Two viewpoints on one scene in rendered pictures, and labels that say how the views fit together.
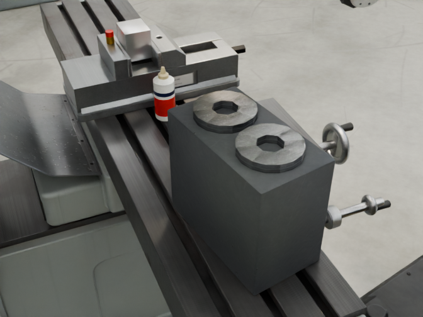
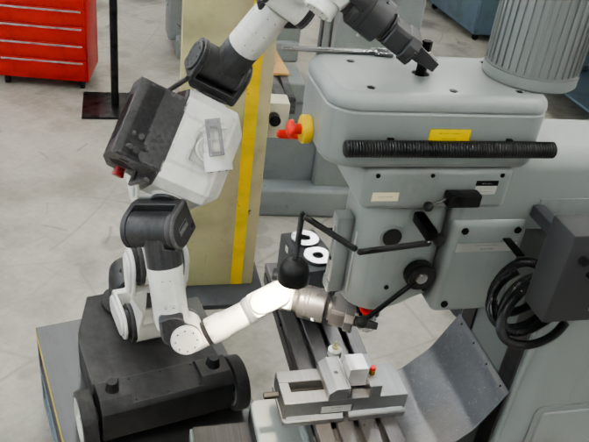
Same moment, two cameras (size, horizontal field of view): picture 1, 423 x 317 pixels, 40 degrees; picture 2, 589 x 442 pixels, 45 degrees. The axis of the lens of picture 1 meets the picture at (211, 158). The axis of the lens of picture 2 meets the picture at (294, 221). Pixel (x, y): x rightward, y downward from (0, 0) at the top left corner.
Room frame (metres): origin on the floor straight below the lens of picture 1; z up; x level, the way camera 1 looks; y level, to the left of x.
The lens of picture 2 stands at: (2.50, 0.10, 2.37)
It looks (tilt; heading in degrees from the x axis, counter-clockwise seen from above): 32 degrees down; 186
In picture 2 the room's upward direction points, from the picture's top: 8 degrees clockwise
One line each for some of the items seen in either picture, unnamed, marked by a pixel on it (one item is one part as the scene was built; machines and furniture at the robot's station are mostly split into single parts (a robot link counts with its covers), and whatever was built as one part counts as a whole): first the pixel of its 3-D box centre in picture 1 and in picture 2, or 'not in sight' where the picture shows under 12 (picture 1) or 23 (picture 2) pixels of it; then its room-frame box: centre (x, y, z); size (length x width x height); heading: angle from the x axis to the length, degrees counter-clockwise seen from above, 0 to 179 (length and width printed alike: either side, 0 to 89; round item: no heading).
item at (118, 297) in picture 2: not in sight; (143, 310); (0.59, -0.62, 0.68); 0.21 x 0.20 x 0.13; 36
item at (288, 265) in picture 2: not in sight; (294, 268); (1.20, -0.03, 1.44); 0.07 x 0.07 x 0.06
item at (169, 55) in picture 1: (161, 45); (333, 377); (1.08, 0.10, 1.02); 0.12 x 0.06 x 0.04; 24
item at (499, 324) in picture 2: not in sight; (521, 295); (1.14, 0.48, 1.45); 0.18 x 0.16 x 0.21; 113
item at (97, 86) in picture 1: (150, 63); (340, 386); (1.07, 0.13, 0.99); 0.35 x 0.15 x 0.11; 114
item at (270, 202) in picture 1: (244, 182); (307, 271); (0.63, -0.05, 1.03); 0.22 x 0.12 x 0.20; 34
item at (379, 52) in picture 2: not in sight; (337, 50); (1.02, -0.03, 1.89); 0.24 x 0.04 x 0.01; 113
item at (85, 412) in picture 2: not in sight; (86, 419); (0.97, -0.68, 0.50); 0.20 x 0.05 x 0.20; 36
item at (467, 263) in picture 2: not in sight; (458, 239); (0.99, 0.34, 1.47); 0.24 x 0.19 x 0.26; 23
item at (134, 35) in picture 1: (134, 39); (354, 369); (1.06, 0.15, 1.05); 0.06 x 0.05 x 0.06; 24
